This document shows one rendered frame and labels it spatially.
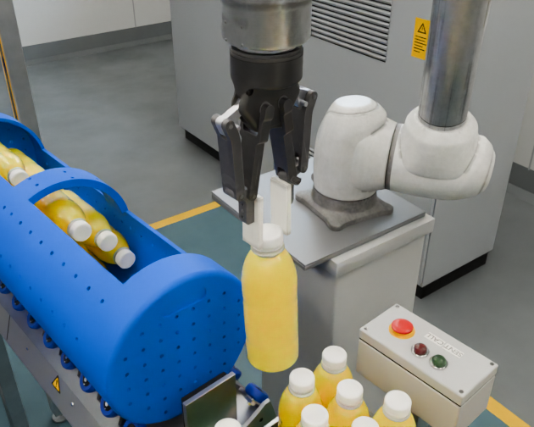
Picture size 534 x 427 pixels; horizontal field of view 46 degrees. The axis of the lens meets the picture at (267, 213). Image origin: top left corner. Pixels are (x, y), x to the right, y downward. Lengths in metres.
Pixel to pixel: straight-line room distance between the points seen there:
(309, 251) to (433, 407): 0.49
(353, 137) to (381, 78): 1.26
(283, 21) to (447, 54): 0.67
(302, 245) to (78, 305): 0.57
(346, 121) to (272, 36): 0.80
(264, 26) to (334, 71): 2.25
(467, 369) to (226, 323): 0.39
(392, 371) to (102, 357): 0.46
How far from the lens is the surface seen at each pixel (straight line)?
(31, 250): 1.17
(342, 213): 1.48
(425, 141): 1.34
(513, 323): 2.92
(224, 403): 1.08
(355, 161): 1.40
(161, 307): 0.95
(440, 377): 1.02
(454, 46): 1.23
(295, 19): 0.61
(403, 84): 2.56
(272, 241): 0.74
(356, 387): 0.97
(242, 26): 0.61
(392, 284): 1.60
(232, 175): 0.66
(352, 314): 1.54
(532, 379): 2.69
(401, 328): 1.07
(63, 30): 6.24
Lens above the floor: 1.81
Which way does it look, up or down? 32 degrees down
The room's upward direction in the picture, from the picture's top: straight up
